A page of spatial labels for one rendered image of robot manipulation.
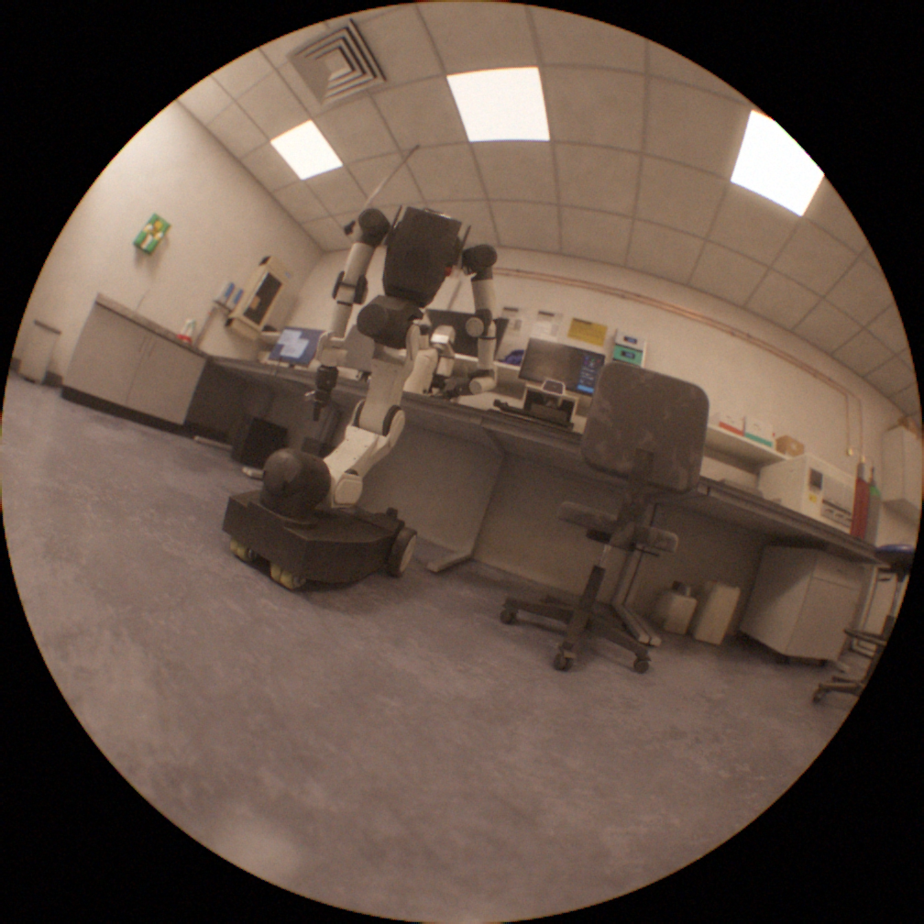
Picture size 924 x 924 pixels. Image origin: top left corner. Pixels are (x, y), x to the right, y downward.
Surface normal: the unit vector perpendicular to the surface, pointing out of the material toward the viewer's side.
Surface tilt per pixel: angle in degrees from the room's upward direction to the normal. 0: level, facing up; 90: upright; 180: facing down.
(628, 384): 90
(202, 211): 90
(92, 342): 90
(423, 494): 90
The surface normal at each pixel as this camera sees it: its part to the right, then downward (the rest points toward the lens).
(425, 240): 0.12, 0.50
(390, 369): -0.19, 0.21
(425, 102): -0.32, 0.94
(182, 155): 0.91, 0.29
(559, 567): -0.26, -0.18
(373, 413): -0.11, -0.02
